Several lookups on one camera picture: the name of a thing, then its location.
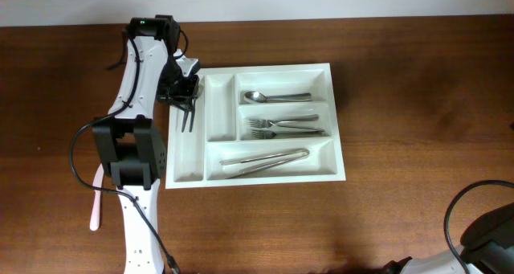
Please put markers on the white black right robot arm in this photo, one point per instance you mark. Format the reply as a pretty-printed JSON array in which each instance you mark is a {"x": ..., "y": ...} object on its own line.
[{"x": 486, "y": 246}]

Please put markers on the small steel spoon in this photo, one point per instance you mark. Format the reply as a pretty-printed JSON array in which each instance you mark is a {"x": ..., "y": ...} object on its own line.
[
  {"x": 198, "y": 94},
  {"x": 184, "y": 119}
]

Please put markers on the white cutlery tray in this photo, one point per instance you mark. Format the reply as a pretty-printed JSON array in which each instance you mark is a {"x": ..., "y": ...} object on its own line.
[{"x": 221, "y": 130}]

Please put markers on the black-handled steel fork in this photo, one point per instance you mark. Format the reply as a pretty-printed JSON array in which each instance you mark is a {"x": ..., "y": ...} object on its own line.
[{"x": 306, "y": 128}]

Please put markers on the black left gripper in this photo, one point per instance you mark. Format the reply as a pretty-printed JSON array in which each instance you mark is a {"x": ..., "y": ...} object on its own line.
[{"x": 184, "y": 97}]

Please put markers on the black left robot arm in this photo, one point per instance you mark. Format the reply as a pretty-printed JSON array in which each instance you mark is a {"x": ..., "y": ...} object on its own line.
[{"x": 131, "y": 149}]

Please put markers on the pink plastic knife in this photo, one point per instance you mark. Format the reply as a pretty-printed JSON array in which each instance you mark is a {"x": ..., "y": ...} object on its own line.
[{"x": 94, "y": 224}]

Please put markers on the steel tablespoon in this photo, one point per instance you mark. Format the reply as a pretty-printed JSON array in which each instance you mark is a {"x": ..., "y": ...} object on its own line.
[
  {"x": 255, "y": 97},
  {"x": 303, "y": 97}
]

